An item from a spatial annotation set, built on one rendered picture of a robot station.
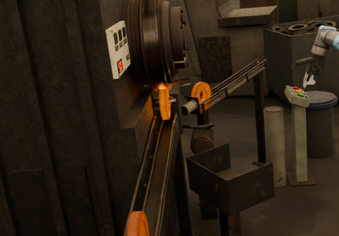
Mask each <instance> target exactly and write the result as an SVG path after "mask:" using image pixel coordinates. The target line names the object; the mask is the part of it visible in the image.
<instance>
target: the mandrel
mask: <svg viewBox="0 0 339 236"><path fill-rule="evenodd" d="M151 101H152V107H159V98H152V99H151ZM174 104H176V98H174V97H172V96H171V97H167V105H168V106H172V105H174Z"/></svg>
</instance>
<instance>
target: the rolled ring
mask: <svg viewBox="0 0 339 236"><path fill-rule="evenodd" d="M127 236H149V229H148V223H147V218H146V215H145V213H144V212H143V211H133V212H132V213H131V214H130V217H129V220H128V227H127Z"/></svg>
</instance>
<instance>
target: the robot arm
mask: <svg viewBox="0 0 339 236"><path fill-rule="evenodd" d="M330 47H333V48H335V49H336V50H339V32H337V31H336V28H332V27H328V26H323V25H321V26H320V28H319V30H318V33H317V36H316V39H315V42H314V45H313V47H312V50H311V52H312V56H310V57H307V58H303V59H301V60H297V61H295V62H296V65H297V66H302V65H305V64H308V65H307V69H306V72H305V76H304V82H303V86H304V88H305V87H306V86H307V85H313V84H315V81H314V80H313V74H314V75H317V76H322V74H323V72H322V74H321V71H322V70H323V71H324V66H325V63H326V60H327V57H326V56H327V53H328V50H329V48H330Z"/></svg>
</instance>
